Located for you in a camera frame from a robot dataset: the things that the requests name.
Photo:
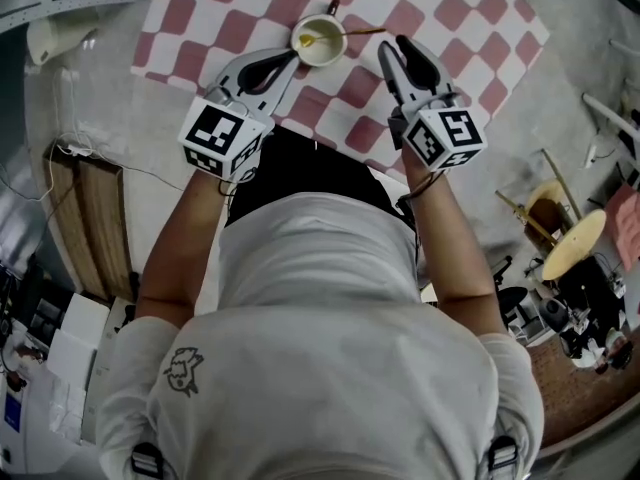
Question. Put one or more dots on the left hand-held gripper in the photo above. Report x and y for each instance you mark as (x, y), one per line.
(220, 130)

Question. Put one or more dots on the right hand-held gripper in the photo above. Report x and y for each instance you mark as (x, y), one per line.
(445, 138)

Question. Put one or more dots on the cream cup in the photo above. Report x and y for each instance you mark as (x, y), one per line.
(325, 50)

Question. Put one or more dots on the person's left forearm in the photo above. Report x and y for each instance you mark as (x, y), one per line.
(180, 248)

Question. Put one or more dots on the person's right forearm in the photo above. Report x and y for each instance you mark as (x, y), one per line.
(450, 248)

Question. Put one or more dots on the pink white checkered mat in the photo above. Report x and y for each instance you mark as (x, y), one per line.
(450, 8)

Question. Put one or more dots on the person's black trousers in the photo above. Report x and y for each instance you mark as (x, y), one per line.
(310, 168)

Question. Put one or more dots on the round wooden stool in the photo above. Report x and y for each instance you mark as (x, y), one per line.
(575, 243)
(542, 200)

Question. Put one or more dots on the white metal shelf rack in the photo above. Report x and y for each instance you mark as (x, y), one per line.
(75, 2)

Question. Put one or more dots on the white plastic canister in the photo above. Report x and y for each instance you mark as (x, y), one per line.
(55, 40)

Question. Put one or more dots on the wooden floor panel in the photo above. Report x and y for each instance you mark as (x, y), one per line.
(95, 218)

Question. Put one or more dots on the person's white shirt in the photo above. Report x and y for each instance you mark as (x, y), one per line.
(320, 328)

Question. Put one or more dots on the blue card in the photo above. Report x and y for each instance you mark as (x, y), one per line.
(12, 413)

